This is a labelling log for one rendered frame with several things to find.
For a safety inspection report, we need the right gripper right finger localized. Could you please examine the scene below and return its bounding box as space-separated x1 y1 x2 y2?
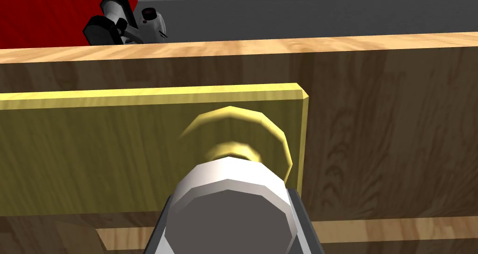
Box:
286 188 326 254

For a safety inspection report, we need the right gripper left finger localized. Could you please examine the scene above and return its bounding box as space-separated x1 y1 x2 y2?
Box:
143 194 174 254

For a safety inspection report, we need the white and yellow round knob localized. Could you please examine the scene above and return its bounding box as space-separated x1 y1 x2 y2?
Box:
178 105 300 254

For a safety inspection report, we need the yellow wooden drawer front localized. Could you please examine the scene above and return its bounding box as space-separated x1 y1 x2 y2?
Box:
0 83 309 218

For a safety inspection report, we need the brown wooden cupboard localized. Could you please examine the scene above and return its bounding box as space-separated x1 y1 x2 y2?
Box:
0 31 478 254

